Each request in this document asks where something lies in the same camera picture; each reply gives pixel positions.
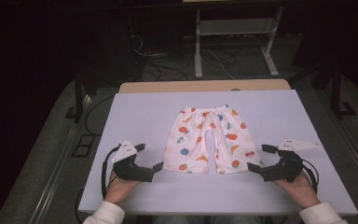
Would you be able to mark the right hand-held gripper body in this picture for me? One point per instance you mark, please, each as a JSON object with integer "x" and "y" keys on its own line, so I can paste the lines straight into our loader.
{"x": 287, "y": 169}

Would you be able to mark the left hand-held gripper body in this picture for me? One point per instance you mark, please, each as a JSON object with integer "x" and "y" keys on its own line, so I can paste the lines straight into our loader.
{"x": 130, "y": 171}

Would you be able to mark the white fruit print pants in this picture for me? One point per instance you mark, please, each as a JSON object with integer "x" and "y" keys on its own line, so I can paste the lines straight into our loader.
{"x": 192, "y": 146}

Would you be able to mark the person's left hand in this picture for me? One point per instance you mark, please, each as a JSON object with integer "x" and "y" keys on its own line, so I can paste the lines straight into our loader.
{"x": 118, "y": 189}

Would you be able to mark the person's right hand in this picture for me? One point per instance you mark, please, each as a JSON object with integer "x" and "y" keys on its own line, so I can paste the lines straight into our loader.
{"x": 303, "y": 191}

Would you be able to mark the black metal stand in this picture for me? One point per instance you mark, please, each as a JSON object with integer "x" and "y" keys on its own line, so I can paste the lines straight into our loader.
{"x": 78, "y": 93}
{"x": 336, "y": 90}

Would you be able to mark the white metal stand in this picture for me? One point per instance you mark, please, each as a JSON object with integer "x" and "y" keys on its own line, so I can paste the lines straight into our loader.
{"x": 198, "y": 46}

